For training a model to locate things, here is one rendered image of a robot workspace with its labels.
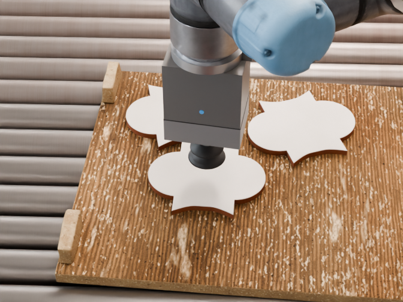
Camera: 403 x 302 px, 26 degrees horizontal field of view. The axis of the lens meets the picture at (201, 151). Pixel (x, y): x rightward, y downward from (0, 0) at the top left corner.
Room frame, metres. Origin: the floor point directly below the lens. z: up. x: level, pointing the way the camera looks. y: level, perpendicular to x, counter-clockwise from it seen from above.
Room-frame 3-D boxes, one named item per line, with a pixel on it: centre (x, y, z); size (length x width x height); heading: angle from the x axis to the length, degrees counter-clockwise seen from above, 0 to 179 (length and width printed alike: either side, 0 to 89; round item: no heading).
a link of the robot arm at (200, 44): (0.72, -0.01, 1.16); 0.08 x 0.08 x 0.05
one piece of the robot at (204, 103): (0.73, -0.01, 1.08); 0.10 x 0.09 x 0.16; 169
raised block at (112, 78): (0.89, 0.12, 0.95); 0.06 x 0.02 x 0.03; 175
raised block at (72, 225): (0.62, 0.14, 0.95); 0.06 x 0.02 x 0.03; 175
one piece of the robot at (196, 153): (0.72, -0.01, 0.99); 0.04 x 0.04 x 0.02
